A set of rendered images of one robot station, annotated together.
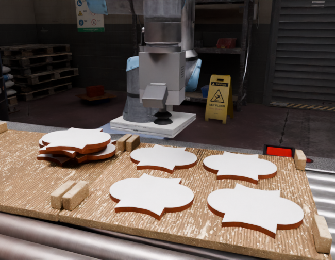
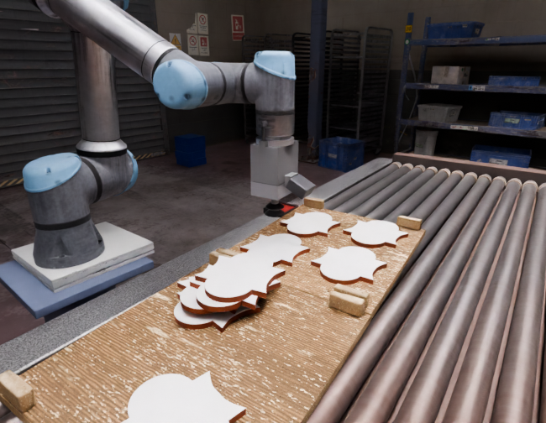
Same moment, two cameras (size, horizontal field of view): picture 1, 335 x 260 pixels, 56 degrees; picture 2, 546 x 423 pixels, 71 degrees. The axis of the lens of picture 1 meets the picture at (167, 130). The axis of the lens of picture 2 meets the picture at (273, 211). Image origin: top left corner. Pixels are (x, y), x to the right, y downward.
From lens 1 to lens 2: 0.86 m
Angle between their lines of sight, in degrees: 68
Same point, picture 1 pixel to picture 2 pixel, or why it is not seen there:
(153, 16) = (289, 109)
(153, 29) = (290, 122)
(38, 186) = (307, 328)
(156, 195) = (356, 259)
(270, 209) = (381, 227)
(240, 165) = (313, 221)
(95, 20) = not seen: outside the picture
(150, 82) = (283, 175)
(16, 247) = (409, 347)
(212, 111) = not seen: outside the picture
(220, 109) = not seen: outside the picture
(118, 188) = (338, 275)
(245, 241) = (410, 245)
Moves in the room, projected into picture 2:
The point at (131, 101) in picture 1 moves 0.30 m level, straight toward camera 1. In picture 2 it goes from (67, 234) to (196, 245)
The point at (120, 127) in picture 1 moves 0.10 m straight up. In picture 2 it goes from (75, 279) to (65, 237)
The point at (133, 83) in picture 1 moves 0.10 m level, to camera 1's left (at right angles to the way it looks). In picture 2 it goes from (67, 206) to (28, 223)
